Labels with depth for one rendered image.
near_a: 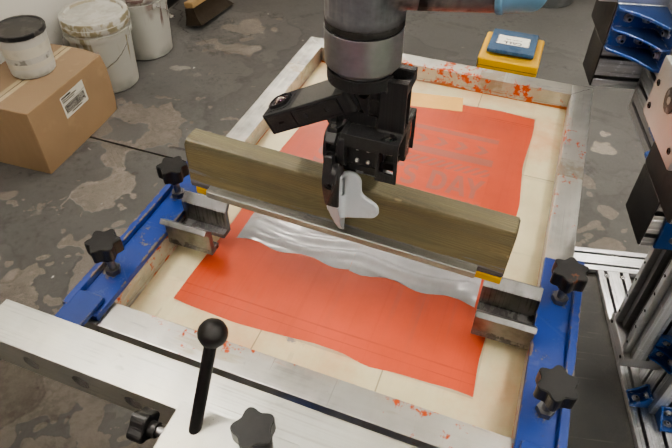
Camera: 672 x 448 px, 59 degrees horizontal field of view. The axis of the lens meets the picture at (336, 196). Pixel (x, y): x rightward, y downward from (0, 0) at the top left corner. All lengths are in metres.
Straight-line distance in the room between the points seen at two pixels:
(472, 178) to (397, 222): 0.36
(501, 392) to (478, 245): 0.19
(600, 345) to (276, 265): 1.16
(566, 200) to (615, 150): 1.91
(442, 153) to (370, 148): 0.47
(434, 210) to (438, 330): 0.20
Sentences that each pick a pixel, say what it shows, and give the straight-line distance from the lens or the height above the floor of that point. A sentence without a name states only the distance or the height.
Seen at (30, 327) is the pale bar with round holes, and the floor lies 1.04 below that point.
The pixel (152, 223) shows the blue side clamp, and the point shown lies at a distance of 0.90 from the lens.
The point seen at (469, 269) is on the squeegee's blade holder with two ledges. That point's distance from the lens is 0.70.
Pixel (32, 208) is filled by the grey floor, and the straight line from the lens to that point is 2.61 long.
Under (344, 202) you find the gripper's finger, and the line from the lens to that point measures 0.67.
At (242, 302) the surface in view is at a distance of 0.83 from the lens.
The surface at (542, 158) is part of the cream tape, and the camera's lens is 1.10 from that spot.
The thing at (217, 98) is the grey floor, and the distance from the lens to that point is 2.99.
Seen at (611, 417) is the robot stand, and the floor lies 0.21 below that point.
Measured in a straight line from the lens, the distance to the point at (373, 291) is 0.84.
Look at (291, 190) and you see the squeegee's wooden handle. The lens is 0.72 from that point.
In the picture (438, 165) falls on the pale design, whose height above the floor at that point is 0.95.
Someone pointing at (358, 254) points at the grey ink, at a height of 0.96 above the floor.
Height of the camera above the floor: 1.61
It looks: 43 degrees down
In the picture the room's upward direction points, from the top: straight up
